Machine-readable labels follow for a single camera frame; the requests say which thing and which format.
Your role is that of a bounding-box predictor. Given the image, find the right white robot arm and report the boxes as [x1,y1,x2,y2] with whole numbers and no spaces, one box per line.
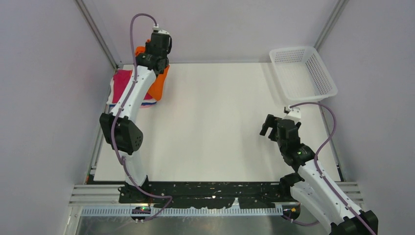
[259,114,379,235]

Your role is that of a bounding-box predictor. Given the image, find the aluminium frame rail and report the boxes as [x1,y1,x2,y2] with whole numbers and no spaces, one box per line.
[68,181,365,217]

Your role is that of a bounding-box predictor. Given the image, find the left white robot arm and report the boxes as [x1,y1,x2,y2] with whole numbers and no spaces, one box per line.
[99,29,172,203]

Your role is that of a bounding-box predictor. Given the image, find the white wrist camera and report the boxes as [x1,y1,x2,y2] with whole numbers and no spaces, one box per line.
[153,24,170,35]
[283,106,301,122]

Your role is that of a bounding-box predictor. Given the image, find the magenta folded t shirt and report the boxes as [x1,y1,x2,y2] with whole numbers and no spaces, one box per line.
[112,69,153,104]

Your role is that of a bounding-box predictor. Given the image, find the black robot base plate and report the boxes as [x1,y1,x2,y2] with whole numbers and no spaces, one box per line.
[118,180,294,209]

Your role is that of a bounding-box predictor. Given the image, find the white plastic laundry basket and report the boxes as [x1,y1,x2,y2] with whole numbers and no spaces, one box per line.
[269,46,338,103]

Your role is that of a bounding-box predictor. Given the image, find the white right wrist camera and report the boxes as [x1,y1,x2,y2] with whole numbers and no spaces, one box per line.
[283,106,301,122]

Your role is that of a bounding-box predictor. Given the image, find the orange t shirt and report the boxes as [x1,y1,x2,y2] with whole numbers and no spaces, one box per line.
[143,57,170,102]

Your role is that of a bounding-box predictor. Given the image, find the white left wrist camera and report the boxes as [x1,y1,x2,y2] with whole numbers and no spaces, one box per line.
[153,24,170,35]

